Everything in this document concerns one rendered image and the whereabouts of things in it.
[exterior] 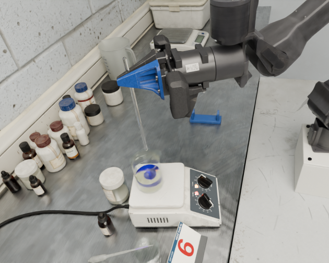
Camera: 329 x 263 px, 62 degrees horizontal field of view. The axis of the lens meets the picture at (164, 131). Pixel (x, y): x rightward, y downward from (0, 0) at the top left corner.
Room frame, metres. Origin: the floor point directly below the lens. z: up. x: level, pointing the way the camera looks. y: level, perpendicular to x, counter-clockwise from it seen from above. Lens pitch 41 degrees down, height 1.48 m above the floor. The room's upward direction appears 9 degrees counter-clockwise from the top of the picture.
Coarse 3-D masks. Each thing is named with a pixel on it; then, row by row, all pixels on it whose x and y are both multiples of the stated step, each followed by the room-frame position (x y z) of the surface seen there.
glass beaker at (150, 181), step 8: (136, 152) 0.42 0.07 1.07; (144, 152) 0.43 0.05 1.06; (152, 152) 0.42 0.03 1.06; (160, 152) 0.41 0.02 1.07; (136, 160) 0.42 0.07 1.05; (144, 160) 0.43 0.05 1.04; (152, 160) 0.42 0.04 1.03; (136, 168) 0.41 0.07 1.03; (152, 168) 0.37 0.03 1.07; (160, 168) 0.39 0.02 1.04; (136, 176) 0.38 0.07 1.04; (144, 176) 0.37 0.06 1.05; (152, 176) 0.37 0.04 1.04; (160, 176) 0.38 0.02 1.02; (144, 184) 0.37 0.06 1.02; (152, 184) 0.37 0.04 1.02; (160, 184) 0.38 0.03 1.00; (144, 192) 0.37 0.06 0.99; (152, 192) 0.37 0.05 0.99
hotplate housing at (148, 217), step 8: (184, 184) 0.39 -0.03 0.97; (184, 192) 0.37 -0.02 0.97; (184, 200) 0.35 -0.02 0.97; (128, 208) 0.38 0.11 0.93; (136, 208) 0.35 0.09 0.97; (144, 208) 0.35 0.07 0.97; (152, 208) 0.34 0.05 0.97; (160, 208) 0.34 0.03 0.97; (168, 208) 0.34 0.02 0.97; (176, 208) 0.33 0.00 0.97; (184, 208) 0.33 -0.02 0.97; (136, 216) 0.34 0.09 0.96; (144, 216) 0.34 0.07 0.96; (152, 216) 0.33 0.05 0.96; (160, 216) 0.33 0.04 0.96; (168, 216) 0.33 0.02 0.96; (176, 216) 0.33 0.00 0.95; (184, 216) 0.32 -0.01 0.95; (192, 216) 0.32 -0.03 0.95; (200, 216) 0.32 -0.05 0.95; (208, 216) 0.32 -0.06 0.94; (136, 224) 0.34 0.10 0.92; (144, 224) 0.34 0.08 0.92; (152, 224) 0.34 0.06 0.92; (160, 224) 0.33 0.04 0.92; (168, 224) 0.33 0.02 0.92; (176, 224) 0.33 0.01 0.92; (192, 224) 0.32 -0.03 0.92; (200, 224) 0.32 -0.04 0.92; (208, 224) 0.31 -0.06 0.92; (216, 224) 0.31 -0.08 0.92
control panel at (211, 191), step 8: (192, 176) 0.42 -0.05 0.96; (208, 176) 0.43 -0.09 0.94; (192, 184) 0.40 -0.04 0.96; (216, 184) 0.41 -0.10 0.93; (192, 192) 0.37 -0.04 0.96; (200, 192) 0.38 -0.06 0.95; (208, 192) 0.38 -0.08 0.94; (216, 192) 0.39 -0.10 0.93; (192, 200) 0.35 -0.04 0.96; (216, 200) 0.36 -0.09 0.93; (192, 208) 0.33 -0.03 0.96; (200, 208) 0.34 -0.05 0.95; (216, 208) 0.34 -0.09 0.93; (216, 216) 0.32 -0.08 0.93
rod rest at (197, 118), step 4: (192, 112) 0.71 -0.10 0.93; (192, 116) 0.69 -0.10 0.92; (196, 116) 0.71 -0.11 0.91; (200, 116) 0.70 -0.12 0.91; (204, 116) 0.70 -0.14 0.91; (208, 116) 0.70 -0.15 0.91; (212, 116) 0.69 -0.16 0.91; (216, 116) 0.69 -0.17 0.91; (220, 116) 0.69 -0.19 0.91; (192, 120) 0.69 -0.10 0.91; (196, 120) 0.69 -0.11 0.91; (200, 120) 0.68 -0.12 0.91; (204, 120) 0.68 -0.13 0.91; (208, 120) 0.68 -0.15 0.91; (212, 120) 0.67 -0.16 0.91; (216, 120) 0.67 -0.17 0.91; (220, 120) 0.67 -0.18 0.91
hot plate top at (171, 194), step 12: (168, 168) 0.43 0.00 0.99; (180, 168) 0.43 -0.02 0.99; (168, 180) 0.40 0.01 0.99; (180, 180) 0.39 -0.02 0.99; (132, 192) 0.38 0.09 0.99; (156, 192) 0.37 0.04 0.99; (168, 192) 0.37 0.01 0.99; (180, 192) 0.36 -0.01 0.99; (132, 204) 0.35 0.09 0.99; (144, 204) 0.35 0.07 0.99; (156, 204) 0.34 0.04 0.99; (168, 204) 0.34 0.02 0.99; (180, 204) 0.33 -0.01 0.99
